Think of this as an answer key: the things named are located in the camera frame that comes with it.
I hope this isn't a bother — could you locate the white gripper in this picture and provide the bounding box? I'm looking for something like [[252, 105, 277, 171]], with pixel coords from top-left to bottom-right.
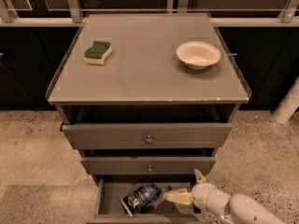
[[164, 169, 232, 217]]

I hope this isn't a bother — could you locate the blue chip bag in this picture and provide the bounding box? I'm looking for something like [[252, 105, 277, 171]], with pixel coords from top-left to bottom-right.
[[121, 184, 163, 217]]

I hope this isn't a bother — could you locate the white paper bowl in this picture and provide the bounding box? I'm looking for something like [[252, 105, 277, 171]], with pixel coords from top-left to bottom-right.
[[177, 41, 221, 70]]

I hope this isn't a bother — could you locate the grey middle drawer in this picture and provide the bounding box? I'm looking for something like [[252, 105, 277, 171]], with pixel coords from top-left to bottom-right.
[[81, 157, 216, 175]]

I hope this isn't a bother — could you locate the grey drawer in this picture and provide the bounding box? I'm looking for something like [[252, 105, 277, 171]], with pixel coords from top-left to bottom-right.
[[86, 175, 213, 224], [62, 123, 232, 149], [81, 157, 216, 175]]

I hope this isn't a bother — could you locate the round top drawer knob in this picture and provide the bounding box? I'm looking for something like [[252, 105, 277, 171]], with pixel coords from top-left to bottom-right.
[[146, 135, 153, 144]]

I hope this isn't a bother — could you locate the grey bottom drawer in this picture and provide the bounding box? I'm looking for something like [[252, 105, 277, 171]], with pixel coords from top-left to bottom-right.
[[86, 175, 213, 224]]

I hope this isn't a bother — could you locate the grey drawer cabinet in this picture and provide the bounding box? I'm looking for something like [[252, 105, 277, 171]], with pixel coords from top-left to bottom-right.
[[45, 12, 252, 224]]

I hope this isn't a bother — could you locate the grey top drawer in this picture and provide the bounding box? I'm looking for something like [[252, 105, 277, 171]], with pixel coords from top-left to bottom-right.
[[62, 123, 232, 149]]

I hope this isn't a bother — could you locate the green yellow sponge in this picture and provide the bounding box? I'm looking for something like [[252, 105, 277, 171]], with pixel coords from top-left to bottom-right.
[[84, 41, 112, 65]]

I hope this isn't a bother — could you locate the metal railing frame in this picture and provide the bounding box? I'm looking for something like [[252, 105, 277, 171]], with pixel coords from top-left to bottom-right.
[[0, 0, 299, 27]]

